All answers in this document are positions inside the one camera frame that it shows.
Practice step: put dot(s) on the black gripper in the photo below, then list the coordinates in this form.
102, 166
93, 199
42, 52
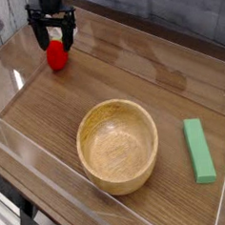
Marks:
51, 13

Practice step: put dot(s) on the red strawberry toy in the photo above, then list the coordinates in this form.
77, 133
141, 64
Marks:
57, 57

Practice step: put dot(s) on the wooden bowl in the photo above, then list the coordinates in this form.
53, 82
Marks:
117, 144

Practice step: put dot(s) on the green rectangular block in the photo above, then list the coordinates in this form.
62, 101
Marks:
204, 168

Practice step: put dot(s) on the clear acrylic tray enclosure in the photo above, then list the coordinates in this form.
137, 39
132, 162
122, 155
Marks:
41, 110

